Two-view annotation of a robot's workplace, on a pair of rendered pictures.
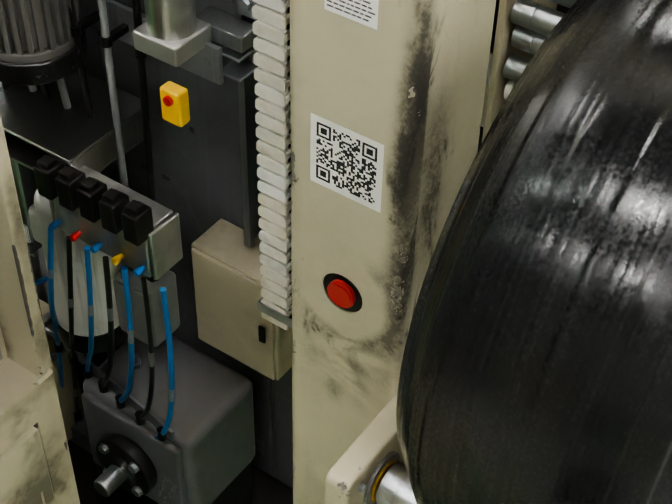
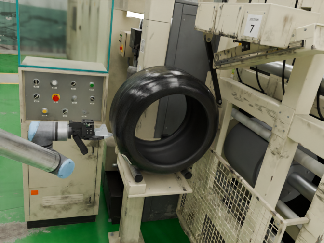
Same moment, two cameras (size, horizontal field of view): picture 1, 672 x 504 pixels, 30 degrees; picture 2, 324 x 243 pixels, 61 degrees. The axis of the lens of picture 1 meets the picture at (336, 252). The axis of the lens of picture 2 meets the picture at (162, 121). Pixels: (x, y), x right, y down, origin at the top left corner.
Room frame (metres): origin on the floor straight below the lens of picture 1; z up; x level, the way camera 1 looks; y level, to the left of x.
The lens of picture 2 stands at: (-0.39, -1.07, 1.68)
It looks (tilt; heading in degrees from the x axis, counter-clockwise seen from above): 21 degrees down; 35
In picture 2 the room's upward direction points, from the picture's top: 9 degrees clockwise
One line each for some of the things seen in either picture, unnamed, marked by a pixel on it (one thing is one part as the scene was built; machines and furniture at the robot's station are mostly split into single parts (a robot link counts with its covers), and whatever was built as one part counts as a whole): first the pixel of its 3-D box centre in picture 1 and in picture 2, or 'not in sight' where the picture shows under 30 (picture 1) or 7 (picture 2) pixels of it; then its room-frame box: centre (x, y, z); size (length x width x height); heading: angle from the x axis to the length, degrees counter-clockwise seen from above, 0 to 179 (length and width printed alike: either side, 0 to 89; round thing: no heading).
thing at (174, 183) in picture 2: not in sight; (152, 175); (0.76, -0.27, 0.80); 0.37 x 0.36 x 0.02; 146
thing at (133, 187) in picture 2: not in sight; (130, 170); (0.64, -0.19, 0.84); 0.36 x 0.09 x 0.06; 56
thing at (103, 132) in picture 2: not in sight; (104, 132); (0.45, -0.16, 1.12); 0.09 x 0.03 x 0.06; 146
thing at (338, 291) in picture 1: (344, 291); not in sight; (0.84, -0.01, 1.06); 0.03 x 0.02 x 0.03; 56
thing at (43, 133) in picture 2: not in sight; (43, 131); (0.23, 0.00, 1.11); 0.12 x 0.09 x 0.10; 146
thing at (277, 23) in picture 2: not in sight; (244, 23); (0.94, -0.54, 1.71); 0.61 x 0.25 x 0.15; 56
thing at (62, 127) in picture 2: not in sight; (63, 130); (0.30, -0.04, 1.12); 0.10 x 0.05 x 0.09; 56
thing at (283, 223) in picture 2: not in sight; (213, 215); (0.91, -0.64, 0.65); 0.90 x 0.02 x 0.70; 56
